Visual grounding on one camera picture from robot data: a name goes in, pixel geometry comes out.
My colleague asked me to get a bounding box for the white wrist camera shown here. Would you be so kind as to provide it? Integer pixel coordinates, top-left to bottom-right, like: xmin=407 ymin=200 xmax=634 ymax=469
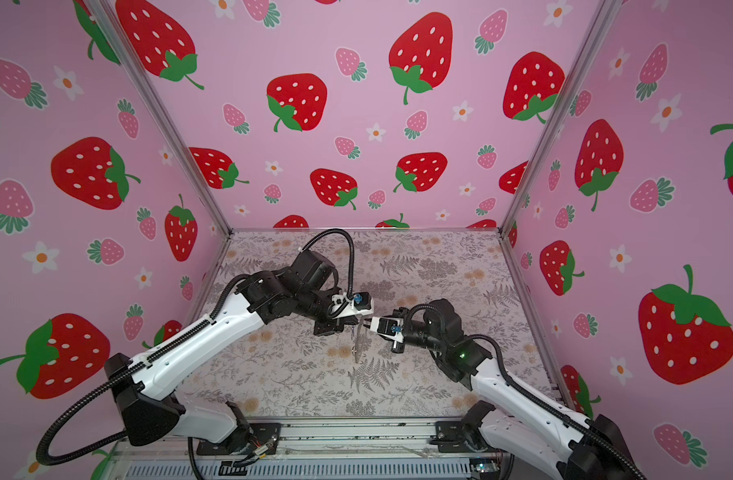
xmin=330 ymin=292 xmax=374 ymax=319
xmin=369 ymin=316 xmax=405 ymax=343

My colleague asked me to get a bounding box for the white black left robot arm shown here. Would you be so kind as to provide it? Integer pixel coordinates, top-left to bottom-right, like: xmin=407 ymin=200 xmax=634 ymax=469
xmin=36 ymin=228 xmax=373 ymax=466

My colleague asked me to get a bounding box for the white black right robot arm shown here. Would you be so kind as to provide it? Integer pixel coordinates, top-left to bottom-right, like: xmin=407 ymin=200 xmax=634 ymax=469
xmin=371 ymin=299 xmax=644 ymax=479

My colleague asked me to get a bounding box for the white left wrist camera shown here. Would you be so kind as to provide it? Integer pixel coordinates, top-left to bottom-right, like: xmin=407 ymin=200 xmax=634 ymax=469
xmin=330 ymin=292 xmax=374 ymax=319

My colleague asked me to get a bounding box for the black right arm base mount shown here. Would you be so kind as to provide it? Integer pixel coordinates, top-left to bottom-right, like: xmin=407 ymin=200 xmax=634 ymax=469
xmin=429 ymin=400 xmax=514 ymax=453

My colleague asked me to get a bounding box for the left aluminium corner post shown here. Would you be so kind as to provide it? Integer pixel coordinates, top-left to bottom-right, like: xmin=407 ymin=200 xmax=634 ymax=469
xmin=86 ymin=0 xmax=232 ymax=238

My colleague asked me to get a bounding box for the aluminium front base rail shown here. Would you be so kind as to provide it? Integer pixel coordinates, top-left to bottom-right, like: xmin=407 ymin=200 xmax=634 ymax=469
xmin=113 ymin=416 xmax=605 ymax=463

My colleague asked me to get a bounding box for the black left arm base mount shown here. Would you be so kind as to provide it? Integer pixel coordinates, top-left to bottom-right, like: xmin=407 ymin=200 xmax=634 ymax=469
xmin=194 ymin=402 xmax=282 ymax=468

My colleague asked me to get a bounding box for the grey slotted cable duct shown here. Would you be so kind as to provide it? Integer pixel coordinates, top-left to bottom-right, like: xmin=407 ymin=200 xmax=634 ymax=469
xmin=119 ymin=458 xmax=488 ymax=480

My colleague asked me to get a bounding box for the aluminium corner post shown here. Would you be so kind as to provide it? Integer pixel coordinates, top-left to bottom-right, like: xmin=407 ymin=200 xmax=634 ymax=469
xmin=499 ymin=0 xmax=623 ymax=239
xmin=86 ymin=0 xmax=232 ymax=238

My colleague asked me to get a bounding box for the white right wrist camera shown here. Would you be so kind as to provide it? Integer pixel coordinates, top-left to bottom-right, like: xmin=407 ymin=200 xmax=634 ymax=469
xmin=369 ymin=316 xmax=405 ymax=343

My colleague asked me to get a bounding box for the right aluminium corner post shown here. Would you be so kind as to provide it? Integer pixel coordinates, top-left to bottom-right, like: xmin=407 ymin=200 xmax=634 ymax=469
xmin=499 ymin=0 xmax=623 ymax=239

